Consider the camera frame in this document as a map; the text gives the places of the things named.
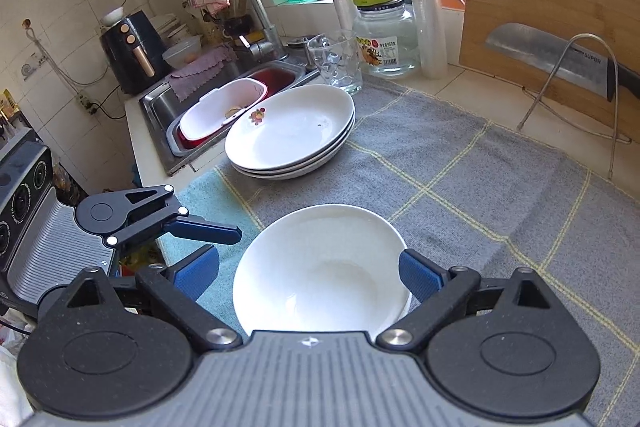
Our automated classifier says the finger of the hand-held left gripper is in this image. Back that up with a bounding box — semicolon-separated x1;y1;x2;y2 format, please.
106;185;243;249

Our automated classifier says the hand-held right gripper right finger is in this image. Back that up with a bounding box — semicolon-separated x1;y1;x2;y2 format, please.
376;249;552;353

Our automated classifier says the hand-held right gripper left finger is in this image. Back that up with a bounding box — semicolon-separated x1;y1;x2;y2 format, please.
65;244;244;354

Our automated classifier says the white floral print bowl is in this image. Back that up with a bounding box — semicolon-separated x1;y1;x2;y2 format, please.
232;204;414;338

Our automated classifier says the white fruit print plate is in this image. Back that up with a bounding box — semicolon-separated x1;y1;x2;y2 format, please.
235;132;357;180
224;84;356;170
227;122;357;176

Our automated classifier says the grey blue checked cloth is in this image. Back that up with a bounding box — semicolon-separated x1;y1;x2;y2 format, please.
160;79;640;427

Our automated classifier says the stainless steel sink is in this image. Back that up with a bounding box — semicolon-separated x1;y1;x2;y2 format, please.
139;52;321;178

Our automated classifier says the white colander in red basin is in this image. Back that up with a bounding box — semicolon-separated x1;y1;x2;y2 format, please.
176;79;275;148

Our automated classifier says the purple grey dishcloth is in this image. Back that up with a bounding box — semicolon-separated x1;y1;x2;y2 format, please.
167;46;236;102

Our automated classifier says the clear plastic lidded container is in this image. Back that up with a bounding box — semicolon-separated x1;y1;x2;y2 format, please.
162;34;203;70

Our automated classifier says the black air fryer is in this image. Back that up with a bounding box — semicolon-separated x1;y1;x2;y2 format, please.
99;9;171;96

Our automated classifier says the stack of white dishes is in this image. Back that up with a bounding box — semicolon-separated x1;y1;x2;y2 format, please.
150;14;188;45

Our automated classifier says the clear drinking glass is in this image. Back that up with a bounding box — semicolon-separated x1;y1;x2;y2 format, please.
306;30;363;95

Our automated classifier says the metal faucet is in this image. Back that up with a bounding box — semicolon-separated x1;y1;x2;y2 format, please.
225;0;288;62

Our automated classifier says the glass jar green lid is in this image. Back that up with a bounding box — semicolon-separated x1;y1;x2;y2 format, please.
349;0;421;78

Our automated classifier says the small white bowl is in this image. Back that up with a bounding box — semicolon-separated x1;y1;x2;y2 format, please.
99;6;126;28

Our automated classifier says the white wall power outlet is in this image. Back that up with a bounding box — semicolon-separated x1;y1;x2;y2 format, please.
77;89;101;115

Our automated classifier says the black handled kitchen knife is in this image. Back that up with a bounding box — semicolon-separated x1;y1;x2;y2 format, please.
484;23;640;102

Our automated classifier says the metal wire rack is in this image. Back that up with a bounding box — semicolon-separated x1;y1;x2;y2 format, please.
516;33;633;180

